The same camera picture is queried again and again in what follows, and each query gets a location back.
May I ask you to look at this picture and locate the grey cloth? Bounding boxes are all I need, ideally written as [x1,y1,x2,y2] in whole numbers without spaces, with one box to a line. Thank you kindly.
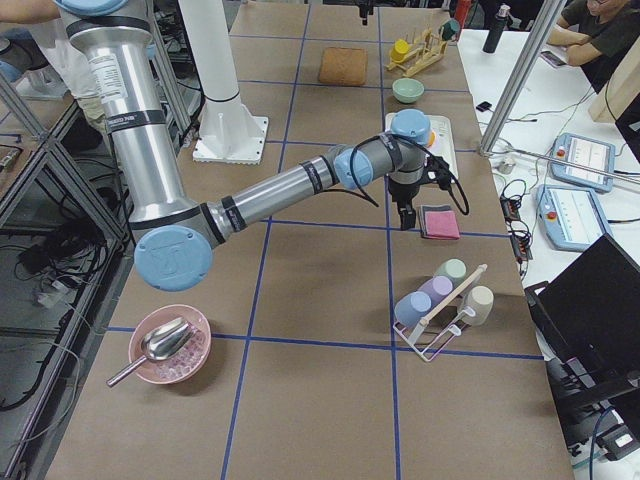
[418,205,453,239]

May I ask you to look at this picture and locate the aluminium frame post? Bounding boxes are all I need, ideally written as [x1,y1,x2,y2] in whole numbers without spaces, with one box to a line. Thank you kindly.
[478,0,565,156]

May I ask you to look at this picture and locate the metal scoop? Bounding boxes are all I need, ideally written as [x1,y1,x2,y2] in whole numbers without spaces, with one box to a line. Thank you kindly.
[106,317,194,388]

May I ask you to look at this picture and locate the far teach pendant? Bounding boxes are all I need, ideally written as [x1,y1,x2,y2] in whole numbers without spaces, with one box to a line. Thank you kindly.
[551,133,615,193]

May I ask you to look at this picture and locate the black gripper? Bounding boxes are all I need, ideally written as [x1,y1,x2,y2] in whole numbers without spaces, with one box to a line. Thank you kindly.
[388,172,423,230]

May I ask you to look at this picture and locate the standing person beige clothes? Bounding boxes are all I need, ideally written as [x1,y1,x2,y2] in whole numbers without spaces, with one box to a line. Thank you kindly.
[1,0,108,137]

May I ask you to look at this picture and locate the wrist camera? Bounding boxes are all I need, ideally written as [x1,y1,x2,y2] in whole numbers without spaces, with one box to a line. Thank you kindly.
[424,155,453,190]

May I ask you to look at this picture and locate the black water bottle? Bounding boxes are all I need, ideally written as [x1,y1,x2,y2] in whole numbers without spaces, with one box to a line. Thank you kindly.
[482,4,510,54]

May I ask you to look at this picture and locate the green tumbler cup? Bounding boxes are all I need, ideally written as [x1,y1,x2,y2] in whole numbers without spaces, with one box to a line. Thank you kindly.
[434,258,467,288]

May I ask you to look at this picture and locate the blue tumbler cup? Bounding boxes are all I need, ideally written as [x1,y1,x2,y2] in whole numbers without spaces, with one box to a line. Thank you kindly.
[394,291,432,327]

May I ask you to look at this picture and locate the near teach pendant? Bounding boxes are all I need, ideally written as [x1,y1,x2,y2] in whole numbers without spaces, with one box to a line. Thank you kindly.
[536,185,612,252]

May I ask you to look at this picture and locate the cream bear tray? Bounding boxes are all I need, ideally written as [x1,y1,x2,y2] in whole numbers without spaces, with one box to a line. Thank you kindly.
[384,109,459,178]

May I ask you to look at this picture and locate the white round plate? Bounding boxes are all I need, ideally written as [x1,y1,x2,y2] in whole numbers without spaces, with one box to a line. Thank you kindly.
[425,130,444,156]

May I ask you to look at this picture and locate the dark green mug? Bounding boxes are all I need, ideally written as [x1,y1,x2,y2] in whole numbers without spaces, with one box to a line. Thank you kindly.
[439,18,461,42]

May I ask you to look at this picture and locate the black monitor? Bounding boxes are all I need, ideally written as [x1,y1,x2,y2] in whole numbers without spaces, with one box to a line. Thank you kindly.
[526,234,639,435]

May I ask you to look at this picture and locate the metal grabber stick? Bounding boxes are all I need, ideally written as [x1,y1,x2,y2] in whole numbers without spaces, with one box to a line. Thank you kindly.
[504,144,640,181]

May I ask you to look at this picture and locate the seated person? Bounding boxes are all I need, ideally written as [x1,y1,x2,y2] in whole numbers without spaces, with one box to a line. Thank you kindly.
[546,0,639,92]

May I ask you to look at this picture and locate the beige tumbler cup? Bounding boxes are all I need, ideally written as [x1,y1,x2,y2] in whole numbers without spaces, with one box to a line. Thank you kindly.
[458,285,494,326]

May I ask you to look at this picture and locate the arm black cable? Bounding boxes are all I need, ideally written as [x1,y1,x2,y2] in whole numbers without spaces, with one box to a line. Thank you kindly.
[348,133,471,217]

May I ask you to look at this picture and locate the small black sensor puck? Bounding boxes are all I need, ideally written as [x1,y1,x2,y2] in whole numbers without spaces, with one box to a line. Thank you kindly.
[476,101,492,112]

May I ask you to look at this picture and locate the white wire cup rack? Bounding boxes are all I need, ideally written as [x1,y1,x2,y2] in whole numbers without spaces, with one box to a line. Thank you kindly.
[392,264,487,362]

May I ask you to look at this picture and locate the yellow mug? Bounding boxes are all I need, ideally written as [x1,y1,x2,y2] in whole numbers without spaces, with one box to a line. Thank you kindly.
[389,39,410,64]

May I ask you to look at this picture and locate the small metal weight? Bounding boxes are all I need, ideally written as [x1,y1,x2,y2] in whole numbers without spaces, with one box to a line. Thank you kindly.
[496,156,516,175]

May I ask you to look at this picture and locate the teach pendant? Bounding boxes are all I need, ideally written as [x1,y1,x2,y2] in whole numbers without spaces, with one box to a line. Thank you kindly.
[536,185,612,252]
[551,133,615,193]

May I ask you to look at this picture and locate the pink cloth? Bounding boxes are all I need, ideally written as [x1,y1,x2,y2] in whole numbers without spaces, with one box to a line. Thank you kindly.
[424,210,460,240]

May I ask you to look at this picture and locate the green ceramic bowl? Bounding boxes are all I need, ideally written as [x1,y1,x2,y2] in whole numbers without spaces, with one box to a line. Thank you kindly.
[391,78,425,104]

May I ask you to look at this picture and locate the wooden cup rack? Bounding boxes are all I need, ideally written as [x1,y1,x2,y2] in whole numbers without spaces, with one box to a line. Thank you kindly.
[385,20,449,78]

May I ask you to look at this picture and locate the wooden cutting board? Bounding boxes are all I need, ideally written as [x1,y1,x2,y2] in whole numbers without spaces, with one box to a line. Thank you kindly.
[318,47,368,86]

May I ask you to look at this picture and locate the pink bowl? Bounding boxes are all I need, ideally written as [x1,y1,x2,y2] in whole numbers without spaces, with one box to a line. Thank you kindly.
[128,304,212,385]

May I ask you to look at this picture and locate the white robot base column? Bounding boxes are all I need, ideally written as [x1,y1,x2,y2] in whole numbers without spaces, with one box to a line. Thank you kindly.
[179,0,269,165]

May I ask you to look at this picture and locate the purple tumbler cup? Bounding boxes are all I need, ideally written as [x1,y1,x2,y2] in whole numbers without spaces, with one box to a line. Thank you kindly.
[419,275,453,305]

